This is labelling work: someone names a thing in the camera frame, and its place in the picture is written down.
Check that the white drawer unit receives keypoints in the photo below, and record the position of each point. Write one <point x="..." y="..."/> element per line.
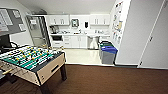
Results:
<point x="104" y="37"/>
<point x="66" y="43"/>

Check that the white paper sheet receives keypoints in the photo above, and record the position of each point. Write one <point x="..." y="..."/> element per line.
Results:
<point x="16" y="14"/>
<point x="33" y="21"/>
<point x="5" y="16"/>
<point x="21" y="27"/>

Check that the green lidded waste bin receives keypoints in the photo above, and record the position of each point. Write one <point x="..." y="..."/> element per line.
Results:
<point x="106" y="43"/>

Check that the stainless steel dishwasher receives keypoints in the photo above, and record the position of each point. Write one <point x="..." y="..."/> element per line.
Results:
<point x="93" y="42"/>

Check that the large colourful wall poster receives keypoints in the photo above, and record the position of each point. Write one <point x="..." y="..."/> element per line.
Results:
<point x="118" y="16"/>

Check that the black office chair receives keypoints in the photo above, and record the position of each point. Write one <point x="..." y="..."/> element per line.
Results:
<point x="8" y="41"/>

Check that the blue lidded recycling bin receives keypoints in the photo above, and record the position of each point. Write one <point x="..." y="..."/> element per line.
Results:
<point x="109" y="55"/>

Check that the foosball table with green field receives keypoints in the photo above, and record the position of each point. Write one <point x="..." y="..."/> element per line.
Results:
<point x="40" y="71"/>

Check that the white two-door base cabinet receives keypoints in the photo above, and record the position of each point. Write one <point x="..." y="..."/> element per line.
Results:
<point x="78" y="41"/>

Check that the white wall cabinet three-door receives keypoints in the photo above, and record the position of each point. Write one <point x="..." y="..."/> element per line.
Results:
<point x="99" y="20"/>

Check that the white room door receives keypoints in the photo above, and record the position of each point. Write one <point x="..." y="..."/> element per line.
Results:
<point x="155" y="33"/>

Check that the built-in black microwave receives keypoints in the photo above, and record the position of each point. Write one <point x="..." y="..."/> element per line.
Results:
<point x="57" y="38"/>

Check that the white wall cabinet two-door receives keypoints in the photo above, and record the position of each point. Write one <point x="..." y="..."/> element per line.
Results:
<point x="58" y="20"/>

